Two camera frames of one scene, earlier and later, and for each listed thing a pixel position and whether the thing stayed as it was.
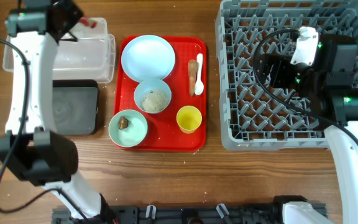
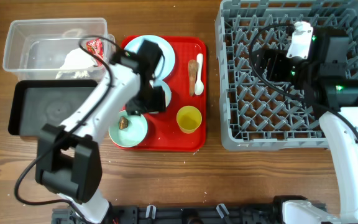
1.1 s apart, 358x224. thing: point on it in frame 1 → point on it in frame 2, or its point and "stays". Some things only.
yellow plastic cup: [188, 118] stays
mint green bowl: [133, 134] stays
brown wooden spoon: [192, 71] stays
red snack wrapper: [87, 22] → [96, 46]
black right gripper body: [286, 76] stays
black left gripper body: [73, 12] → [148, 99]
